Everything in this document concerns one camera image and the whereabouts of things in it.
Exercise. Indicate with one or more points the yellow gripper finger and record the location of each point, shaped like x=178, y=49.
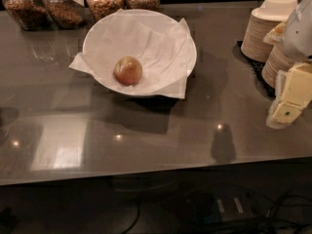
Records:
x=293, y=93
x=275, y=35

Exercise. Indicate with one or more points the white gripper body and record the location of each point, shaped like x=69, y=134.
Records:
x=299, y=36

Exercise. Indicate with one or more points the red-yellow apple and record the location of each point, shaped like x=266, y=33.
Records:
x=128, y=71

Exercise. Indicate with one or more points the white bowl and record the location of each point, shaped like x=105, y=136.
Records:
x=97, y=43

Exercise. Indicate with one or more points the rear stack of paper bowls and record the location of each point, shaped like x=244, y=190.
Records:
x=262, y=19

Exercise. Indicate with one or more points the black tray mat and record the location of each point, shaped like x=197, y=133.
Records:
x=259, y=81

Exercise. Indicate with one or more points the white paper liner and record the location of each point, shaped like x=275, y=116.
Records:
x=156, y=49

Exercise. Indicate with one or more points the glass jar of nuts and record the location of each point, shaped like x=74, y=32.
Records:
x=102, y=8

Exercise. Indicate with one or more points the glass jar with label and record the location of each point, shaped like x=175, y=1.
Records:
x=66, y=14

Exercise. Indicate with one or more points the glass jar dark grains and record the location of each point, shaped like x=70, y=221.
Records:
x=28, y=14

